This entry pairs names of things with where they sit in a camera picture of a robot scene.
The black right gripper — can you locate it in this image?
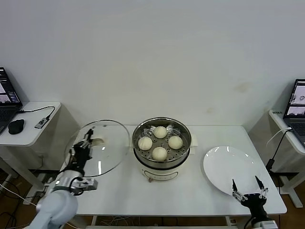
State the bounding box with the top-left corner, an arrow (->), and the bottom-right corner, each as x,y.
231,175 -> 270,217

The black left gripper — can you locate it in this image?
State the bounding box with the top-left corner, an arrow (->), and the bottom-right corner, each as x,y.
68,128 -> 94,171

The glass lid cream handle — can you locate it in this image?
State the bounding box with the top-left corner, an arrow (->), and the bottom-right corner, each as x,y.
64,119 -> 130,177

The white steamed baozi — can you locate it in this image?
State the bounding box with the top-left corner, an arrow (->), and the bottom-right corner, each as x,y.
168,135 -> 183,150
152,126 -> 167,139
152,146 -> 168,162
138,136 -> 153,151

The stainless steel steamer basket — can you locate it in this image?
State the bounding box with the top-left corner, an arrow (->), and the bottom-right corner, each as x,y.
131,116 -> 192,163

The white round plate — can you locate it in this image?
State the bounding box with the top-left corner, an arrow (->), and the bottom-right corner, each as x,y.
203,146 -> 263,197

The grey usb hub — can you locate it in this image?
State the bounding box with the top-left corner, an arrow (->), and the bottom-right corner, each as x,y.
34,116 -> 48,130

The white side table with mouse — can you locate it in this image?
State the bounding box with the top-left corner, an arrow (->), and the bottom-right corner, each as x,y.
0,101 -> 81,200

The black computer mouse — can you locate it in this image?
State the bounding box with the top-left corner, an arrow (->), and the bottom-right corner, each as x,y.
8,119 -> 25,135

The cream electric cooker pot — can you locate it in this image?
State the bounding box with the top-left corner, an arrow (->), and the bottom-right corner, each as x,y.
125,133 -> 198,184

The black laptop dark screen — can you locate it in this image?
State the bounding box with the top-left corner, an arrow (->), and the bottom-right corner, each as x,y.
0,66 -> 23,135

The black power adapter cable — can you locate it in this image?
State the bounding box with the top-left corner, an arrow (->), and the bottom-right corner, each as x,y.
266,133 -> 286,170

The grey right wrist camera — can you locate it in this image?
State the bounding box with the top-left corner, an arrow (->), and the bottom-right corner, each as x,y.
258,220 -> 278,229

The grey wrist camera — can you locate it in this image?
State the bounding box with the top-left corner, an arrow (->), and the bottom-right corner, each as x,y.
78,178 -> 98,191
258,220 -> 278,229

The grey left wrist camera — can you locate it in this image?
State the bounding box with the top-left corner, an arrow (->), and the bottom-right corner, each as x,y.
78,178 -> 98,191

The white thin cable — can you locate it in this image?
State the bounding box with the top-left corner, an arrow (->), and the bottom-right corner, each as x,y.
266,127 -> 292,146

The black usb hub cable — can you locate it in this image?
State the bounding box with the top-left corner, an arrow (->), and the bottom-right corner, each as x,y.
16,106 -> 55,120

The beige floor cable bundle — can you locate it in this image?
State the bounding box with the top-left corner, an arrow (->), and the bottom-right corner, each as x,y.
100,216 -> 136,226

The white floor cable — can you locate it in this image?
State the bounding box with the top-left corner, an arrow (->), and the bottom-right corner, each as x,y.
0,185 -> 38,207

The black floor cable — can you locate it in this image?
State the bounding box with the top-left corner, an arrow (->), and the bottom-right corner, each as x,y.
0,180 -> 24,199

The laptop showing camera views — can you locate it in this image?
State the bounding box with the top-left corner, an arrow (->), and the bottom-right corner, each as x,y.
283,78 -> 305,146

